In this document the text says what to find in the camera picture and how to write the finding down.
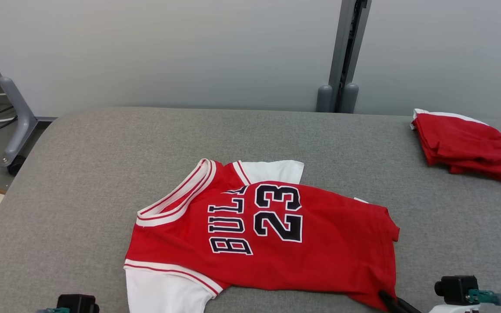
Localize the red basketball shorts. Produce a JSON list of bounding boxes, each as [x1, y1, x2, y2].
[[411, 109, 501, 185]]

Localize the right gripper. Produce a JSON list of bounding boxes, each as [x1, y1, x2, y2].
[[379, 290, 481, 313]]

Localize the red Bulls 23 jersey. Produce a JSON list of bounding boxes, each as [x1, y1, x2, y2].
[[124, 159, 400, 313]]

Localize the grey partition leg with caster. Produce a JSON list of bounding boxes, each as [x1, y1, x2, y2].
[[0, 76, 57, 176]]

